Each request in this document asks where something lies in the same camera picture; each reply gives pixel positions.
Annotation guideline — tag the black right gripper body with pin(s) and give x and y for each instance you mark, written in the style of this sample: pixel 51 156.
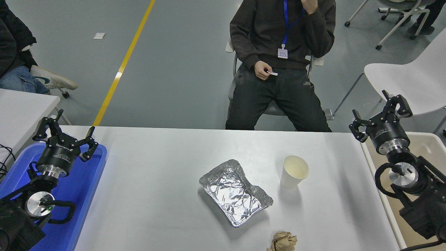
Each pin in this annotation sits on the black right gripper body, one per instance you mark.
pixel 386 134

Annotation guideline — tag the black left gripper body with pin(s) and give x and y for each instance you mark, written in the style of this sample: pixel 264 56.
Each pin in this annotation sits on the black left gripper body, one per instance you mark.
pixel 57 155

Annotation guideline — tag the white paper cup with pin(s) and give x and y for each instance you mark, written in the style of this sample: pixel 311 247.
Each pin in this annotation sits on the white paper cup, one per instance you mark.
pixel 292 174

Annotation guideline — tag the foil tray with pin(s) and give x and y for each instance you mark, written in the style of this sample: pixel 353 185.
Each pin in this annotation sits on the foil tray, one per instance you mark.
pixel 233 195

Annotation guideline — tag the person's right hand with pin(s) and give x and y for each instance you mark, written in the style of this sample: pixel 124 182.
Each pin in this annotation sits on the person's right hand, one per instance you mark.
pixel 262 69

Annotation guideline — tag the person's left hand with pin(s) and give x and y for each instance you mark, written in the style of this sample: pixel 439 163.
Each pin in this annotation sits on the person's left hand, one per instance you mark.
pixel 310 5

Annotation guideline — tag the clear floor plate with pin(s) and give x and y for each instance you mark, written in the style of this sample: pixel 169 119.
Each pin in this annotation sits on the clear floor plate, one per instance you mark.
pixel 329 115

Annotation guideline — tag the white side table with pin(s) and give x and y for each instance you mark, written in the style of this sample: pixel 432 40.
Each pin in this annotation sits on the white side table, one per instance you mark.
pixel 21 115

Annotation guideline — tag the white shell chair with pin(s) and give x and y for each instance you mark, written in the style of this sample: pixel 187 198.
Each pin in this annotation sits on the white shell chair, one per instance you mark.
pixel 418 76

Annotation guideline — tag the white swivel chair with casters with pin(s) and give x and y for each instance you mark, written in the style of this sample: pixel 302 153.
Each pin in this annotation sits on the white swivel chair with casters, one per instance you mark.
pixel 65 94

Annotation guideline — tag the large pale bin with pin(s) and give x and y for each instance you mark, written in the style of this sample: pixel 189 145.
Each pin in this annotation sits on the large pale bin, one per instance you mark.
pixel 427 146

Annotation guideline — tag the blue plastic tray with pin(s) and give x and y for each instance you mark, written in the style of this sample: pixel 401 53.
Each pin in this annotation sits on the blue plastic tray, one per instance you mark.
pixel 80 195

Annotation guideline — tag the yellow floor tape line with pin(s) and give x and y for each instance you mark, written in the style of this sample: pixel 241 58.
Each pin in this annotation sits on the yellow floor tape line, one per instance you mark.
pixel 122 68

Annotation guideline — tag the person in black trousers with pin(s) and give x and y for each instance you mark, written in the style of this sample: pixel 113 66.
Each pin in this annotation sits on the person in black trousers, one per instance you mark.
pixel 432 14

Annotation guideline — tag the white-legged office chair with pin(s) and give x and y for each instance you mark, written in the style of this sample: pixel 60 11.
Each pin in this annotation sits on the white-legged office chair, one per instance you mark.
pixel 404 2

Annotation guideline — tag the white paper scrap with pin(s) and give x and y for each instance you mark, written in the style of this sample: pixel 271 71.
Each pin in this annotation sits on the white paper scrap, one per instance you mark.
pixel 99 35

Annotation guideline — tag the person in blue jeans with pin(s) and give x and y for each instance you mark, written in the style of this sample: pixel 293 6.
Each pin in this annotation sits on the person in blue jeans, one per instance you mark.
pixel 14 31

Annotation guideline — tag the crumpled tan paper ball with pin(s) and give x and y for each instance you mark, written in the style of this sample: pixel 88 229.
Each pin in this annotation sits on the crumpled tan paper ball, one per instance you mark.
pixel 282 242

